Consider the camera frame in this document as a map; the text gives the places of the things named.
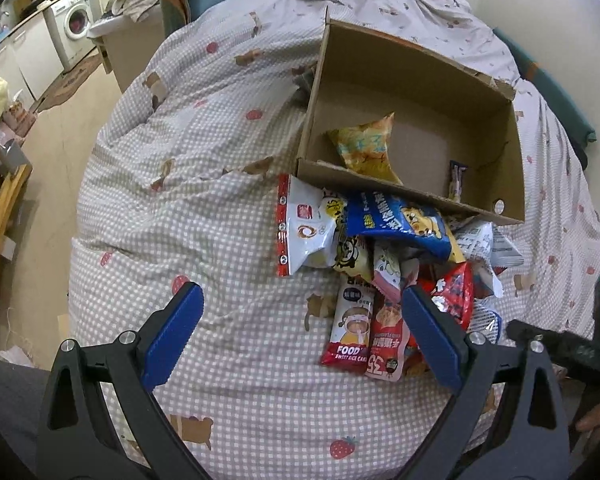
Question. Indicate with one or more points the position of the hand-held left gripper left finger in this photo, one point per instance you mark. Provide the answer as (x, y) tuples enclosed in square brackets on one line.
[(175, 332)]

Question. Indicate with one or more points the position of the person's dark trouser leg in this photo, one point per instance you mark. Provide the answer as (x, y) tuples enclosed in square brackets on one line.
[(10, 410)]

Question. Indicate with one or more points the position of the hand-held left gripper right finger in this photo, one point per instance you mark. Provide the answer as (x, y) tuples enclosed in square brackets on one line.
[(432, 342)]

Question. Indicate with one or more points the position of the yellow orange snack packet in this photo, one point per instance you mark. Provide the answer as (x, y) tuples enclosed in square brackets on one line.
[(365, 147)]

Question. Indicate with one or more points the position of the white storage bin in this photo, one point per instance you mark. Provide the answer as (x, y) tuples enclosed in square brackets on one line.
[(125, 52)]

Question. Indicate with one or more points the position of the brown floor mat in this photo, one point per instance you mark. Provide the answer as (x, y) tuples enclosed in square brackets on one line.
[(65, 85)]

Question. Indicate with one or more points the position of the brown cardboard box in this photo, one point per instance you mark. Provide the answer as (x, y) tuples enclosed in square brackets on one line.
[(430, 85)]

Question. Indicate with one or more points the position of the blue yellow cartoon snack bag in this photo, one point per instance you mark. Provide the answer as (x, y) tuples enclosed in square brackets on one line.
[(395, 220)]

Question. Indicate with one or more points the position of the beige checked blanket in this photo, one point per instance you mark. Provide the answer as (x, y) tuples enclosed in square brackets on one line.
[(220, 260)]

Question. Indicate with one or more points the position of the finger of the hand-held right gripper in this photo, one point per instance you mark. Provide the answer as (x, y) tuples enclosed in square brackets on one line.
[(555, 342)]

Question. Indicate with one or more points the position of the teal bed bolster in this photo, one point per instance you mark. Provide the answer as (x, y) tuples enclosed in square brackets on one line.
[(555, 90)]

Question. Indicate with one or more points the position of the dark purple snack bar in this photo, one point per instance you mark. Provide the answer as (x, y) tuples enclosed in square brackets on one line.
[(457, 180)]

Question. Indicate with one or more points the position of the white cabinet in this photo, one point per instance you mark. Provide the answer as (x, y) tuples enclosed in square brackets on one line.
[(30, 60)]

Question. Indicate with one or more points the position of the pile of snack packets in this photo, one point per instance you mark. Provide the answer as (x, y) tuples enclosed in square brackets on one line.
[(305, 230)]

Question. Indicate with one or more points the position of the wooden chair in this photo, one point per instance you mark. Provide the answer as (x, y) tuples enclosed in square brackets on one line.
[(0, 240)]

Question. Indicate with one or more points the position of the white washing machine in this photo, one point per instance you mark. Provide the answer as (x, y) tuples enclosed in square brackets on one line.
[(75, 22)]

